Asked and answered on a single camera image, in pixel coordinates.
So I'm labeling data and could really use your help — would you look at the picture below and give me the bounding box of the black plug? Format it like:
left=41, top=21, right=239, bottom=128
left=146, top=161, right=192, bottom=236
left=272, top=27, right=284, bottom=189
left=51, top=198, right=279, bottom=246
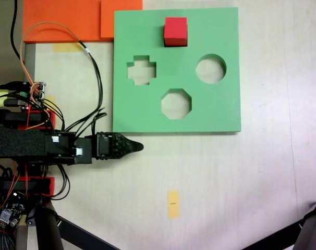
left=3, top=99, right=26, bottom=107

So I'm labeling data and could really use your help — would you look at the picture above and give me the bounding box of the black tripod leg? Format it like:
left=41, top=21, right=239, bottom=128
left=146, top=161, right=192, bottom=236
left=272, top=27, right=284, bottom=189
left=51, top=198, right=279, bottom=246
left=293, top=195, right=316, bottom=250
left=26, top=200, right=65, bottom=250

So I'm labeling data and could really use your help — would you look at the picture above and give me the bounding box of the small black circuit board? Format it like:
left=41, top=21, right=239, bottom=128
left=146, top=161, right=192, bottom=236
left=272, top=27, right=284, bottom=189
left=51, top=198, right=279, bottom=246
left=0, top=202, right=25, bottom=231

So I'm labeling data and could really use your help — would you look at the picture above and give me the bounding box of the black USB cable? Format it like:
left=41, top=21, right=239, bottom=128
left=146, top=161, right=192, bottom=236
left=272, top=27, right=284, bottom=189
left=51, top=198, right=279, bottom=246
left=0, top=81, right=25, bottom=91

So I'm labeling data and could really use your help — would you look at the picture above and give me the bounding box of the red square block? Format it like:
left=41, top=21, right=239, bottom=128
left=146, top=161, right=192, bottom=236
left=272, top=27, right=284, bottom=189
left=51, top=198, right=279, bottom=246
left=164, top=17, right=188, bottom=48

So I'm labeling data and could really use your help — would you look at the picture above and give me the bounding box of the green shape sorter board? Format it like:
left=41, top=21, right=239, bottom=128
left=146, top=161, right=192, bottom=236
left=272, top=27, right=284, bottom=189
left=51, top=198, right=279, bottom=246
left=112, top=7, right=242, bottom=135

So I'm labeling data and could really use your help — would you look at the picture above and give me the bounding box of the thin black arm wire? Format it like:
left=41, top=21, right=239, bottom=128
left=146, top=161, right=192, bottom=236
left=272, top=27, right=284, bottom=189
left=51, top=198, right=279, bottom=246
left=64, top=49, right=108, bottom=132

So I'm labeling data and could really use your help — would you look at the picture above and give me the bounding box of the red base clamp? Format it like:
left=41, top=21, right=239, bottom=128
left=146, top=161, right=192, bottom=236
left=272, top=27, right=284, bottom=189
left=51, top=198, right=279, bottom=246
left=17, top=176, right=56, bottom=196
left=17, top=109, right=56, bottom=130

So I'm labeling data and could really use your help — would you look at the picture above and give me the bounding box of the black tripod brace bar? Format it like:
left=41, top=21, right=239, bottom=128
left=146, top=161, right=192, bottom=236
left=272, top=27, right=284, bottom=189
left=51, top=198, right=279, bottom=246
left=55, top=215, right=124, bottom=250
left=240, top=222, right=306, bottom=250

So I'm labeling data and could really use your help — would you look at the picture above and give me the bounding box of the orange foam block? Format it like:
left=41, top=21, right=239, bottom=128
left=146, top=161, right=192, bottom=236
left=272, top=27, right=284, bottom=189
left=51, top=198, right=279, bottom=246
left=22, top=0, right=102, bottom=44
left=100, top=0, right=143, bottom=41

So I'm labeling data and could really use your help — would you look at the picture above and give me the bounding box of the orange cable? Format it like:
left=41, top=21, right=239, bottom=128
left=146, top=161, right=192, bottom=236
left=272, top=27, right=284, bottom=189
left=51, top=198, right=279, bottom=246
left=20, top=21, right=90, bottom=92

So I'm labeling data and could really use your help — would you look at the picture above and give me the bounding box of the grey metal bar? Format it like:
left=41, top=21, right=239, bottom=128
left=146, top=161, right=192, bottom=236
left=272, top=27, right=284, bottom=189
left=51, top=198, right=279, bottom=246
left=16, top=225, right=39, bottom=250

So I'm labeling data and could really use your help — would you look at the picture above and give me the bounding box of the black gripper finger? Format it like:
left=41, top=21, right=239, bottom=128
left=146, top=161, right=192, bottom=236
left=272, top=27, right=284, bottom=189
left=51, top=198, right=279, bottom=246
left=113, top=133, right=144, bottom=147
left=113, top=146, right=144, bottom=160

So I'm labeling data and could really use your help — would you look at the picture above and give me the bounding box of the circuit board with connectors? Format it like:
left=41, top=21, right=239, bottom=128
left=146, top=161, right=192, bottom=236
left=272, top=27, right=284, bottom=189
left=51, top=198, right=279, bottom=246
left=21, top=81, right=47, bottom=107

